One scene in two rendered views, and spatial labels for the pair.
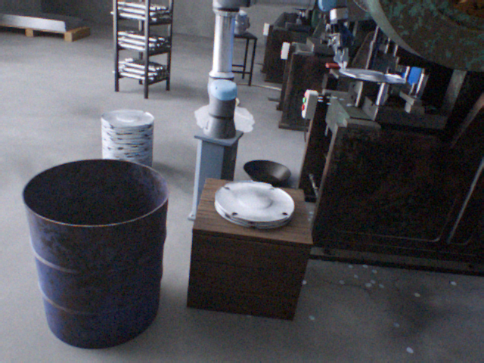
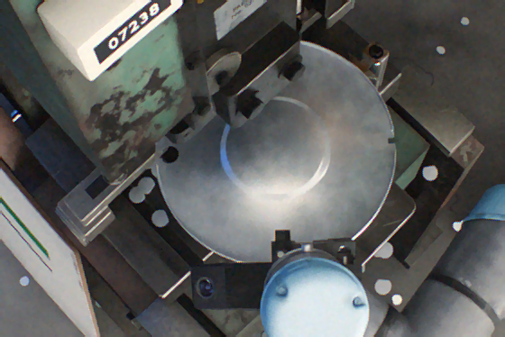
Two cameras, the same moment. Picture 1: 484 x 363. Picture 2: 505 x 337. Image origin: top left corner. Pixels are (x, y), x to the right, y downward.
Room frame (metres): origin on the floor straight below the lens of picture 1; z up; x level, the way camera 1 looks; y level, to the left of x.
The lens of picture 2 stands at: (2.04, -0.25, 1.68)
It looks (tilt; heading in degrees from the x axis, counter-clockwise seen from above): 70 degrees down; 233
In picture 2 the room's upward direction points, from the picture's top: 4 degrees counter-clockwise
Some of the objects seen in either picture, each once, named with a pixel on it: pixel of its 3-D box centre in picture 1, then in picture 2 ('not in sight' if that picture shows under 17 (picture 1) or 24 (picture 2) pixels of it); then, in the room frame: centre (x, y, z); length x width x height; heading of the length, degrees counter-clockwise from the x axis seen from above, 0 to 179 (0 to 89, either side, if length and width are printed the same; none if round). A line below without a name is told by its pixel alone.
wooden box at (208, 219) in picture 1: (247, 245); not in sight; (1.27, -0.06, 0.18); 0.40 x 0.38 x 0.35; 91
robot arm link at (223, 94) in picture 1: (223, 97); not in sight; (1.74, 0.14, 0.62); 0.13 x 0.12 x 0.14; 11
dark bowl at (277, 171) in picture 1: (266, 175); not in sight; (2.23, -0.14, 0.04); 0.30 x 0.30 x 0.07
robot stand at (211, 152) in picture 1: (215, 176); not in sight; (1.73, 0.13, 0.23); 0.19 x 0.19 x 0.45; 78
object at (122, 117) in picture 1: (128, 117); not in sight; (2.15, 0.70, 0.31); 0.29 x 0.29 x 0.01
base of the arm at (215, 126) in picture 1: (220, 122); not in sight; (1.73, 0.13, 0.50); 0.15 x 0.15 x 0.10
